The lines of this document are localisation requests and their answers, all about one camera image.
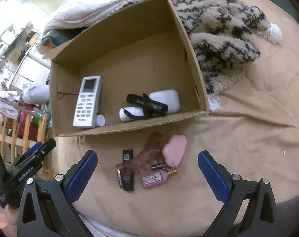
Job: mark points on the brown hair claw clip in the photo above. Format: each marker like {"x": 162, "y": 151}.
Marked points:
{"x": 144, "y": 155}

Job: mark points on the white stuffed bag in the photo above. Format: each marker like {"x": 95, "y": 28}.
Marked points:
{"x": 36, "y": 92}

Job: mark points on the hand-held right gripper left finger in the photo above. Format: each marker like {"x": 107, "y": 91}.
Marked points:
{"x": 81, "y": 175}

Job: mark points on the white duvet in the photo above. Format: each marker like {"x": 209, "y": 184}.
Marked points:
{"x": 90, "y": 2}

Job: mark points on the white floor cabinet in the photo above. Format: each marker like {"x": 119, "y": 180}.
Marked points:
{"x": 28, "y": 71}

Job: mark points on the pink heart-shaped case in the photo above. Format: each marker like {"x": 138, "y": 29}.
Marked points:
{"x": 175, "y": 150}

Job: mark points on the white remote control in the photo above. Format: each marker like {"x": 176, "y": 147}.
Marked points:
{"x": 86, "y": 103}

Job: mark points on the person's grey trouser leg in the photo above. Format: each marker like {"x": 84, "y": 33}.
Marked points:
{"x": 292, "y": 217}

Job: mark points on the pink perfume bottle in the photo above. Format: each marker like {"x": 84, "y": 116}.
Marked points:
{"x": 154, "y": 179}

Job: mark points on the bed with beige sheet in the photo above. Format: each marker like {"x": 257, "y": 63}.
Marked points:
{"x": 250, "y": 140}

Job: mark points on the cardboard box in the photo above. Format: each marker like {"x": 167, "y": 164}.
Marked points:
{"x": 139, "y": 61}

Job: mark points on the small black tube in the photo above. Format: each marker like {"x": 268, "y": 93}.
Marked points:
{"x": 159, "y": 166}

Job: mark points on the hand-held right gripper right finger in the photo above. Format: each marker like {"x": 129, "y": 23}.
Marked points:
{"x": 213, "y": 177}

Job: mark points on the white medicine bottle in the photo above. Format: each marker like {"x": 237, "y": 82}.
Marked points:
{"x": 134, "y": 111}

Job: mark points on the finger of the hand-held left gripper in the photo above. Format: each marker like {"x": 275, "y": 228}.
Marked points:
{"x": 34, "y": 149}
{"x": 47, "y": 149}

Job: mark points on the hanging clothes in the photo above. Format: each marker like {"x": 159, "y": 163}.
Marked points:
{"x": 6, "y": 102}

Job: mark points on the small battery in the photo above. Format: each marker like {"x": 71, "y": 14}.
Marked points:
{"x": 120, "y": 177}

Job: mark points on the white cloth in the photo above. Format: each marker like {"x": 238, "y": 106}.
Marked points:
{"x": 110, "y": 230}

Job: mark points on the white earbuds case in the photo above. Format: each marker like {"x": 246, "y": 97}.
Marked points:
{"x": 166, "y": 98}

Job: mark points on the cream black patterned blanket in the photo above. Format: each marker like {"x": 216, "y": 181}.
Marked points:
{"x": 221, "y": 42}

